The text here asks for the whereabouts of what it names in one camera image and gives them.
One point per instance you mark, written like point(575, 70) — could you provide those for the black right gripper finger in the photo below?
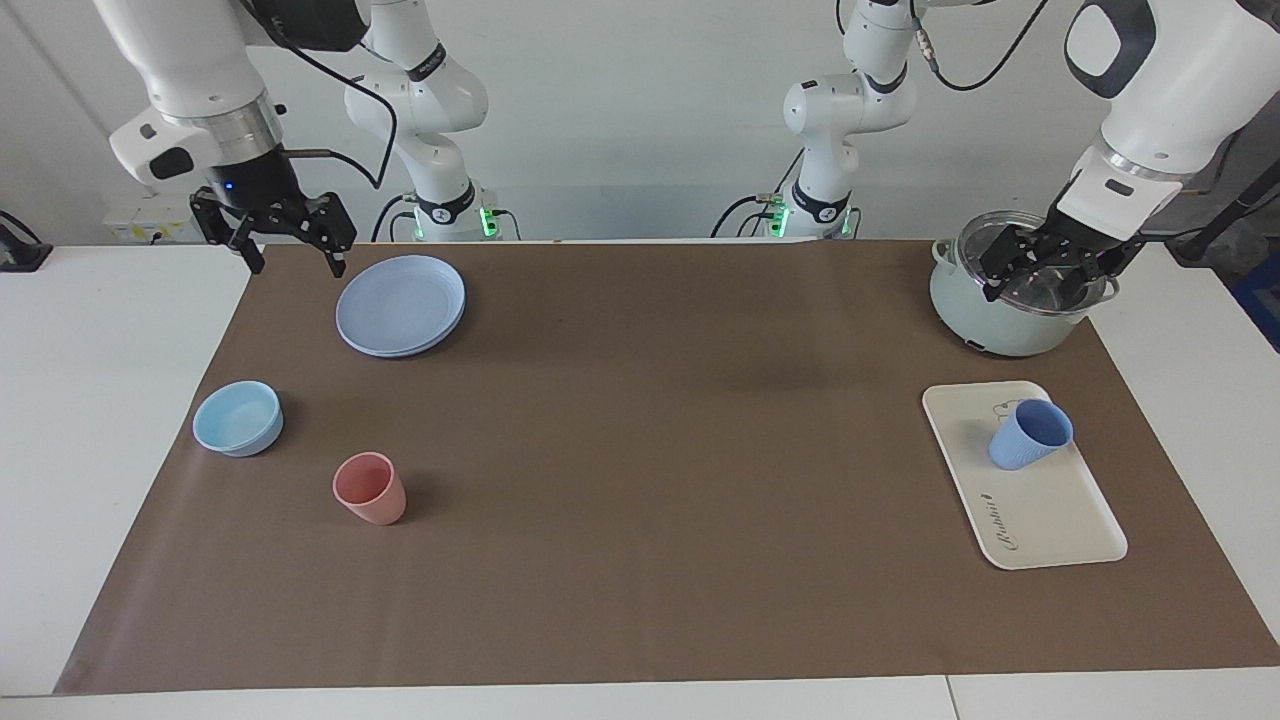
point(220, 218)
point(330, 225)

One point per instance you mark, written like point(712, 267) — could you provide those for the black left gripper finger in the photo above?
point(1010, 255)
point(1105, 272)

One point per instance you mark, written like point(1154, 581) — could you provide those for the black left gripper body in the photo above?
point(1085, 245)

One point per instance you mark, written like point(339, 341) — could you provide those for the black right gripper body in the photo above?
point(255, 185)

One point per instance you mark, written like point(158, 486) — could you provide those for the blue ribbed cup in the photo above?
point(1020, 445)

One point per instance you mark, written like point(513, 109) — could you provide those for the pink cup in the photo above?
point(375, 500)

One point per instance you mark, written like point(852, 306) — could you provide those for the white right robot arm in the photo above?
point(190, 60)

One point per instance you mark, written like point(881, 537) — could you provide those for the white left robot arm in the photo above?
point(1170, 90)

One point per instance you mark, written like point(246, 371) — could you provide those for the cream rabbit print tray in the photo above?
point(1050, 510)

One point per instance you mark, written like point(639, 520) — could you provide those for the glass pot lid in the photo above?
point(1030, 300)

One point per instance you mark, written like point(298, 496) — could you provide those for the pale green electric pot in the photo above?
point(985, 325)

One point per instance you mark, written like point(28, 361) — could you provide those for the lavender blue plate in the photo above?
point(400, 305)

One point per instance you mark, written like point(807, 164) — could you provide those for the blue crate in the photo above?
point(1262, 300)

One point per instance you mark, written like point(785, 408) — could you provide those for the light blue bowl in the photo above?
point(238, 418)

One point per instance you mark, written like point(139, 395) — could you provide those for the brown table mat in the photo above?
point(700, 500)

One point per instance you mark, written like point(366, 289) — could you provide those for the white wall socket box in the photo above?
point(140, 225)

